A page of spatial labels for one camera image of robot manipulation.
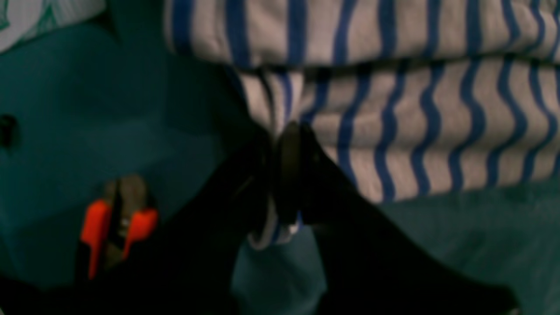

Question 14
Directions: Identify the leaf patterned paper roll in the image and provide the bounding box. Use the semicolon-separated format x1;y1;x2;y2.
0;0;108;53

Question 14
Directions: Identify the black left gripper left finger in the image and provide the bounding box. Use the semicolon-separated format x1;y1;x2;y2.
1;135;271;315

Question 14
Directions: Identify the blue table cloth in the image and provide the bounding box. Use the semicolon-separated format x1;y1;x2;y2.
1;0;559;315

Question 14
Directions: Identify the orange black utility knife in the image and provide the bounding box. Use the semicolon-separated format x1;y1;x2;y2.
74;174;160;283

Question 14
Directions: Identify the blue white striped T-shirt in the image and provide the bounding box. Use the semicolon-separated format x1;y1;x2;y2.
164;0;560;250

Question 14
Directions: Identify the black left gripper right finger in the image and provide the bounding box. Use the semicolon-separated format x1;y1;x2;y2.
276;122;521;315

